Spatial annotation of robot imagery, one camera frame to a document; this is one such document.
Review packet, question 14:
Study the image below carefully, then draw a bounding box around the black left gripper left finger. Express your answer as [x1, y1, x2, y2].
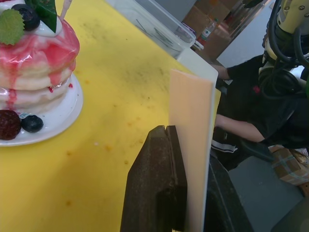
[120, 125, 191, 232]

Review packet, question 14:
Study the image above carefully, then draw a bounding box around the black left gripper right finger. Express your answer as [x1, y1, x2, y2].
[204, 154, 254, 232]

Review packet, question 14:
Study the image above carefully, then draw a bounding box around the white cake plate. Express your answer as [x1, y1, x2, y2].
[0, 72, 84, 147]

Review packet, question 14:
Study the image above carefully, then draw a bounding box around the pink pancake cake with fruit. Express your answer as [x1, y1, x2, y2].
[0, 0, 81, 141]

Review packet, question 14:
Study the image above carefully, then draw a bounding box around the black chair armrest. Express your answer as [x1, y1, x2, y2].
[239, 139, 276, 163]

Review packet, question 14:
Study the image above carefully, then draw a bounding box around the yellow table mat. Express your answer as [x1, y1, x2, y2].
[0, 0, 222, 232]

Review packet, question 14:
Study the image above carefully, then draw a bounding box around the person in black shirt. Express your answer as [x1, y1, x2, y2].
[211, 54, 309, 187]

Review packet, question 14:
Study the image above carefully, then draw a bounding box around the burnt black match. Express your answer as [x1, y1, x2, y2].
[154, 28, 174, 46]
[136, 19, 152, 37]

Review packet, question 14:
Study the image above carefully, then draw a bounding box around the clear plastic container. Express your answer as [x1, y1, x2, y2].
[105, 0, 197, 58]

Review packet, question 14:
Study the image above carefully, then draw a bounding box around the plastic bottle green label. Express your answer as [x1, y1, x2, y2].
[199, 18, 219, 46]

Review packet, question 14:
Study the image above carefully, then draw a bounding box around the brown cardboard box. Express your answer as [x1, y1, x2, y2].
[183, 4, 211, 39]

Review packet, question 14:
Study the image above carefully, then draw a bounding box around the thin pale candle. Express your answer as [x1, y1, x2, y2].
[60, 0, 72, 19]

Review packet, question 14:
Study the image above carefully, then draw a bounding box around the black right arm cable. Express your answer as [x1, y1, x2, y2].
[265, 0, 309, 97]

